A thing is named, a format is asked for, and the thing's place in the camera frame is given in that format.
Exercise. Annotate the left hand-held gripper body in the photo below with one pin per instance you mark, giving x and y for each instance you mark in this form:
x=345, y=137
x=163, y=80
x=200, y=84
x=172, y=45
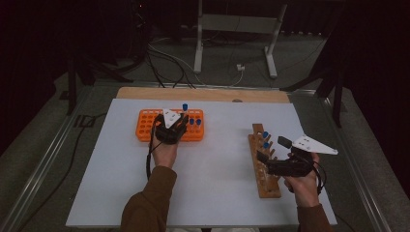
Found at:
x=170, y=132

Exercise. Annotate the blue-capped clear tube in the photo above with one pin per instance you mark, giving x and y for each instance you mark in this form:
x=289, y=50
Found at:
x=198, y=121
x=191, y=121
x=185, y=106
x=265, y=134
x=266, y=145

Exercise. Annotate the white table mat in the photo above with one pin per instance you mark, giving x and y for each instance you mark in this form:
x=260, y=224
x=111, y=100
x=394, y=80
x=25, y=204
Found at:
x=219, y=174

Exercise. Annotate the black angled stand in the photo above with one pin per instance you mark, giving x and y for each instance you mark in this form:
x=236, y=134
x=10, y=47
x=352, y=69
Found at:
x=336, y=96

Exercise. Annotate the aluminium floor rail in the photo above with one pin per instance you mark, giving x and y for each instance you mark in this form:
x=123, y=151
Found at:
x=357, y=174
x=38, y=174

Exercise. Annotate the person's right hand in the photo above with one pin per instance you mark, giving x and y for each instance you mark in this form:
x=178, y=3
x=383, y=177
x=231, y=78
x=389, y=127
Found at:
x=306, y=190

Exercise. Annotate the orange plastic tube rack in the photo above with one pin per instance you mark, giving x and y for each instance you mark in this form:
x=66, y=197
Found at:
x=145, y=125

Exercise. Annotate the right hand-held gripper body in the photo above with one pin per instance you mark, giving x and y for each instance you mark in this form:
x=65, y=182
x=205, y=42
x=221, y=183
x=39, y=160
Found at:
x=290, y=167

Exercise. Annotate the dark equipment rack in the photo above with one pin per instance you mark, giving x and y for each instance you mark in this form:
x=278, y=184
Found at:
x=139, y=29

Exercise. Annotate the white metal stand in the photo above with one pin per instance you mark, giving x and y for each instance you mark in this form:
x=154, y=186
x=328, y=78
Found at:
x=237, y=24

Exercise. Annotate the person's left hand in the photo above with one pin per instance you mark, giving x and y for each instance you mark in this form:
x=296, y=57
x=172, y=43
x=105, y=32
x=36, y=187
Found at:
x=165, y=154

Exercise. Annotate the wooden tube rack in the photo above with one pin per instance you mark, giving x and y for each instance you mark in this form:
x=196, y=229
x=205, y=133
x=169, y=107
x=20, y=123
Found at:
x=262, y=180

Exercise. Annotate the black tripod stand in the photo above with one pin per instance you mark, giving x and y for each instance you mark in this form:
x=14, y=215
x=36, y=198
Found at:
x=72, y=83

